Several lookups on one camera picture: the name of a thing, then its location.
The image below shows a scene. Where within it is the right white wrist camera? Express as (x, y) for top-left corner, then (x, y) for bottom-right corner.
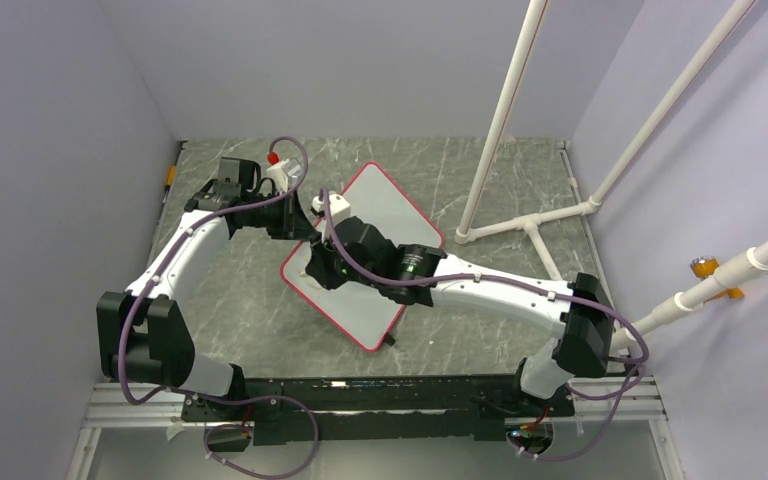
(311, 192), (352, 227)

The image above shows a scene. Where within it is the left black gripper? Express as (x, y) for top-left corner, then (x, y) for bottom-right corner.
(242, 188), (316, 241)

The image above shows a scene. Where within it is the whiteboard with red frame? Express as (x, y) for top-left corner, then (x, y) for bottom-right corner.
(280, 162), (444, 352)

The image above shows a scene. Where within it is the white PVC pipe right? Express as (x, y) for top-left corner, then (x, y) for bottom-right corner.
(611, 240), (768, 352)

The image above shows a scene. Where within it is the white PVC pipe frame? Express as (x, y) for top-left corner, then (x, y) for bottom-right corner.
(443, 1), (760, 275)

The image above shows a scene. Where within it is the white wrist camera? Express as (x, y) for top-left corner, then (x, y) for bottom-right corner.
(266, 152), (303, 193)
(311, 192), (352, 227)

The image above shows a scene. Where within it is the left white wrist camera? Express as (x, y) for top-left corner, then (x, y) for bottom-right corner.
(266, 152), (303, 193)

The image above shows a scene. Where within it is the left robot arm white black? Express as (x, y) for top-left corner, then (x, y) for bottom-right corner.
(96, 152), (313, 420)

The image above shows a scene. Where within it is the orange black screwdriver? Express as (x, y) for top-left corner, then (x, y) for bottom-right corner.
(161, 140), (186, 205)

